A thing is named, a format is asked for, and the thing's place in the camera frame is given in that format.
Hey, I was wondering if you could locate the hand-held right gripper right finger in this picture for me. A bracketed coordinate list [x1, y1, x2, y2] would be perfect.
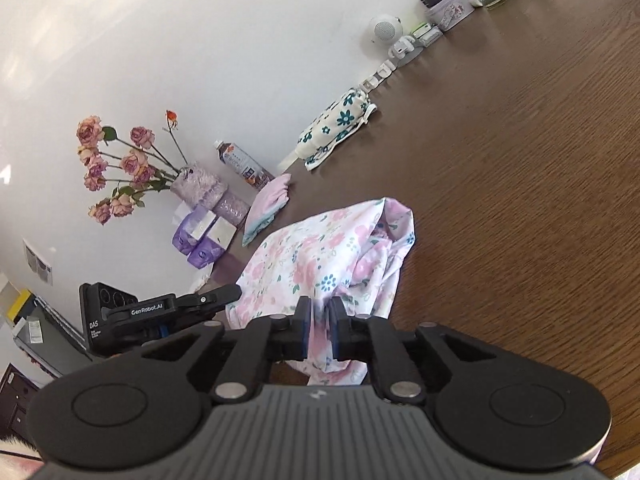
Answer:
[327, 298, 499, 406]

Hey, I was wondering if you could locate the purple textured vase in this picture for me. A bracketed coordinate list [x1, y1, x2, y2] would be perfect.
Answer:
[170, 161, 251, 226]

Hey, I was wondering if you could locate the dried pink roses bouquet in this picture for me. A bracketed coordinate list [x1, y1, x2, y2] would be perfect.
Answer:
[76, 109, 188, 226]

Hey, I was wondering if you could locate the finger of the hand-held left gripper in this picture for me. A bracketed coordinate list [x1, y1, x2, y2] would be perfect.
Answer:
[172, 284, 242, 312]
[144, 309, 219, 342]

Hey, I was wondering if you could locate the grey printed tin box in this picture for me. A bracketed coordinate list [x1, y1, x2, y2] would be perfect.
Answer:
[425, 0, 476, 29]

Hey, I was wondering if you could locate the wall poster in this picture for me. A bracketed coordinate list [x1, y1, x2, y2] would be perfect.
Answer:
[22, 239, 54, 287]

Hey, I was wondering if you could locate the cream cloth with teal flowers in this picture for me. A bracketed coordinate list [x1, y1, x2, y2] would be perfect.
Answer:
[294, 87, 378, 171]

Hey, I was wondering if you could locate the yellow box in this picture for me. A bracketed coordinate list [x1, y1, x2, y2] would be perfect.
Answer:
[7, 287, 36, 326]

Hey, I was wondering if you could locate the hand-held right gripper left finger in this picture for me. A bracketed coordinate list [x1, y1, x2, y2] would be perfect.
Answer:
[142, 296, 313, 404]

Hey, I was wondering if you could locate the tea bottle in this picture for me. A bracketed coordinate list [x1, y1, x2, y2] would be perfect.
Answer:
[214, 140, 276, 191]

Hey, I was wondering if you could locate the pink cloth with blue trim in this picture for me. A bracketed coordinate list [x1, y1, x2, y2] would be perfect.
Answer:
[242, 172, 293, 247]

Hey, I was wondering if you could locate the white robot-shaped speaker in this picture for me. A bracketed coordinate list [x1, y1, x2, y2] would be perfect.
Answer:
[369, 13, 423, 65]

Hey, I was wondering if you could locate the white clip strip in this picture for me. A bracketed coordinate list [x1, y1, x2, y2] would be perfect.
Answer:
[359, 59, 396, 92]

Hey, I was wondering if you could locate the pink floral dress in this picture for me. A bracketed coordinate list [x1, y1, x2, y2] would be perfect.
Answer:
[225, 197, 416, 386]

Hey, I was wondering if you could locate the grey cabinet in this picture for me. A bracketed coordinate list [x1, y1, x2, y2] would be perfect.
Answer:
[12, 292, 96, 378]

